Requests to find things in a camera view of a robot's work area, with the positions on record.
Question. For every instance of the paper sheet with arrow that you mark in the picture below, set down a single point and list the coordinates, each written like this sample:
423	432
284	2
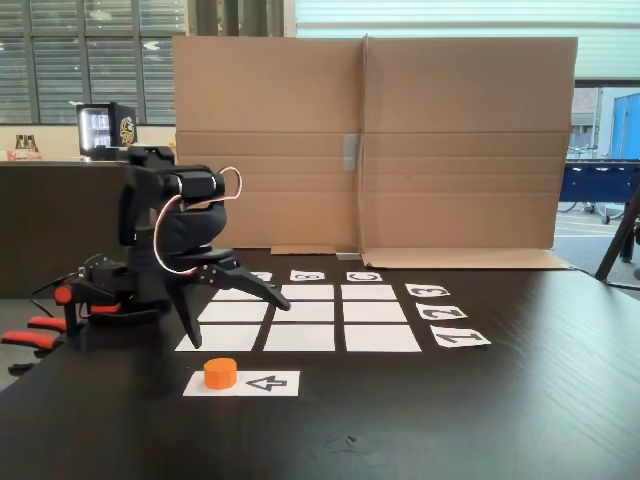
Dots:
270	384

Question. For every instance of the black tripod leg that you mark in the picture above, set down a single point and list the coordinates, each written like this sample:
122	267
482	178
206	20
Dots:
620	235

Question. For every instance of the blue container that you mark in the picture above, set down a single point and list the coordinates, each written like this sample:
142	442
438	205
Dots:
627	125

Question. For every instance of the grey tape strip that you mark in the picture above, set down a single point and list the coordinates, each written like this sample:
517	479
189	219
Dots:
351	151

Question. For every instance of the black mini fridge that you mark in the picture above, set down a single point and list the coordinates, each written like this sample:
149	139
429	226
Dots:
105	130

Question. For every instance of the brown cardboard screen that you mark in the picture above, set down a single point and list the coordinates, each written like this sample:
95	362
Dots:
450	150

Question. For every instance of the paper sheet letter A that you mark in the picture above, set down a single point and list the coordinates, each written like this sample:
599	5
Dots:
264	276

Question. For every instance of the black clamp with red knob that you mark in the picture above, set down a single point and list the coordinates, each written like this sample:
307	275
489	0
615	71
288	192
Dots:
75	310

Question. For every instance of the dark counter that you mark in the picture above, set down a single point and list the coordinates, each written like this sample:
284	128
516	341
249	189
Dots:
50	225

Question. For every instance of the paper sheet number 2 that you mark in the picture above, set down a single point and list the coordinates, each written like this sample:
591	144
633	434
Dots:
441	311

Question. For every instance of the white nine-square grid sheet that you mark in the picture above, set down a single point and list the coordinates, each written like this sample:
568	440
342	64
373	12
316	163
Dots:
305	320

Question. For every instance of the round orange token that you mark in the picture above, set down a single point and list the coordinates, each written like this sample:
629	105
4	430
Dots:
220	374

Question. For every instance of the bottle carrier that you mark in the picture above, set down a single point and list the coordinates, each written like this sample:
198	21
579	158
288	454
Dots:
26	143

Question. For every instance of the paper sheet number 1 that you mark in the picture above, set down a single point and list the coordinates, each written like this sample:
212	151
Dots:
460	338

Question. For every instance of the paper sheet number 3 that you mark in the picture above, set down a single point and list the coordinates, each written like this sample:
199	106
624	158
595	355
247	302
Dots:
427	291

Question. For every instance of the paper sheet letter B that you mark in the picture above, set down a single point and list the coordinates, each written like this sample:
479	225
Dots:
307	275

